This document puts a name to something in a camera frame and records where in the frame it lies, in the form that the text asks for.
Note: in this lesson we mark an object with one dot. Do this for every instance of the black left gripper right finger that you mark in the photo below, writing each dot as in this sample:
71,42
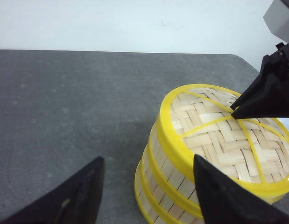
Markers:
223,201

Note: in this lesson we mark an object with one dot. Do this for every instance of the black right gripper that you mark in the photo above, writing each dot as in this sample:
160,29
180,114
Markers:
268,95

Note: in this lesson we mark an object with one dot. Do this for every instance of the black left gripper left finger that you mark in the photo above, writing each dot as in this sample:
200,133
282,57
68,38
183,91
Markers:
75,201

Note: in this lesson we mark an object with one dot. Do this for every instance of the bamboo steamer basket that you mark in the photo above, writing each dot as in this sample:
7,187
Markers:
156,207
167,177

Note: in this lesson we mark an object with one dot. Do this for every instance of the woven bamboo steamer lid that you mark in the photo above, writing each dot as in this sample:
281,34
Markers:
196,119

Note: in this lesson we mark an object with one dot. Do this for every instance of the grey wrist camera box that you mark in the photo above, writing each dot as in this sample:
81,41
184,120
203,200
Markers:
277,19

